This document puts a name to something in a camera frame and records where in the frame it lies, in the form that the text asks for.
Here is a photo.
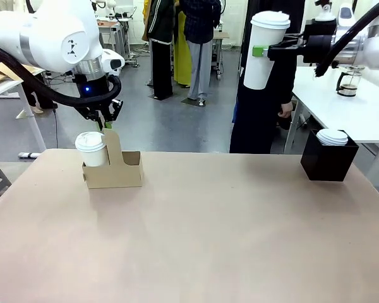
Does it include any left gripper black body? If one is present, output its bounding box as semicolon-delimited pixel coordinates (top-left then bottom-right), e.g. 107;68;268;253
74;73;124;123

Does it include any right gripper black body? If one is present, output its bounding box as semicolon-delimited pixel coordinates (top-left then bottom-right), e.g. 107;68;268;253
298;34;333;64

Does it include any white paper cup with lid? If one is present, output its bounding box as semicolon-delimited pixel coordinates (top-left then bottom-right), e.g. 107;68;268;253
243;11;291;90
75;131;109;167

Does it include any brown cardboard cup carrier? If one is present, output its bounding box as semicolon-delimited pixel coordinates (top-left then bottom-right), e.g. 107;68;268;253
81;128;145;189

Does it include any person's left hand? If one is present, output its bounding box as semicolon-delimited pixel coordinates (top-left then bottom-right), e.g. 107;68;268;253
277;100;294;119

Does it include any glass French press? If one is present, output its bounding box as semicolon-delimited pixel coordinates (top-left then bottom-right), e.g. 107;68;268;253
335;66;364;97

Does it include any person in black trousers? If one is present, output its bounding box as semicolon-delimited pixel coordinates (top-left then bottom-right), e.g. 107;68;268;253
145;0;177;100

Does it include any person in black clothes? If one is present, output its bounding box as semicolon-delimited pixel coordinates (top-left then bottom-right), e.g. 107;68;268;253
229;0;306;155

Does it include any white table with cardboard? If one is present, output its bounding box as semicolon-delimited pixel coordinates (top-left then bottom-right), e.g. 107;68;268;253
0;61;47;153

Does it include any grey floor mat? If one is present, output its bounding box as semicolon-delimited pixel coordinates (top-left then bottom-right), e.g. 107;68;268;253
180;97;208;109

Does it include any person in grey trousers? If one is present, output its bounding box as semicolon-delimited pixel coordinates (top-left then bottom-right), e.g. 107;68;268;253
179;0;221;102

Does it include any stack of white lids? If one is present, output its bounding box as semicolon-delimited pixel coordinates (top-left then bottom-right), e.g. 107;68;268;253
316;128;349;147

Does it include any person in yellow clothes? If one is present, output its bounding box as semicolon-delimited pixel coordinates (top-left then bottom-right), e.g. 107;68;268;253
141;0;194;88

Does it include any black square box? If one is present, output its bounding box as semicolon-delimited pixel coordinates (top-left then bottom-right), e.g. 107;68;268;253
300;129;359;182

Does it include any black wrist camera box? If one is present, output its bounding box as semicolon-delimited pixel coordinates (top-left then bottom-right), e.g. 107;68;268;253
304;18;336;37

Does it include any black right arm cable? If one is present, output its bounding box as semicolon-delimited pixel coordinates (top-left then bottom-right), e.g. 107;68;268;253
315;0;379;78

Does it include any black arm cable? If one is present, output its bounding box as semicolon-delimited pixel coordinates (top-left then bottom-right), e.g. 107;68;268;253
315;0;379;78
0;42;123;110

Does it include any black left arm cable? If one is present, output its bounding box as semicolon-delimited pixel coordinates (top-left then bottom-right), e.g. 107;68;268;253
0;42;123;110

